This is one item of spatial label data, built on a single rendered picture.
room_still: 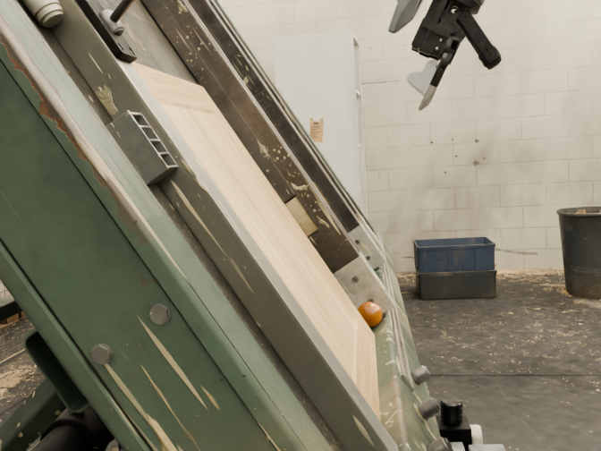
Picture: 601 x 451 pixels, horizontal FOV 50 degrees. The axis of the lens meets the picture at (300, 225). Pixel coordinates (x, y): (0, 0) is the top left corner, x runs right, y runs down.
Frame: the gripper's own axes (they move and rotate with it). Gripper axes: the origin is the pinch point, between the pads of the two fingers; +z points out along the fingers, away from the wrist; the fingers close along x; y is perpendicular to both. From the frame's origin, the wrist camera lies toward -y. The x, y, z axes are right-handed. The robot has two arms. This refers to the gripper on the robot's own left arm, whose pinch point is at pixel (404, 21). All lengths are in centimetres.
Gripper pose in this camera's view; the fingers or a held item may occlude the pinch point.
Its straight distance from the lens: 61.1
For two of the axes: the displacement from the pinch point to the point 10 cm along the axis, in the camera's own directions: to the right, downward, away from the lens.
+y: -8.9, -4.3, 1.2
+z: -4.1, 8.9, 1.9
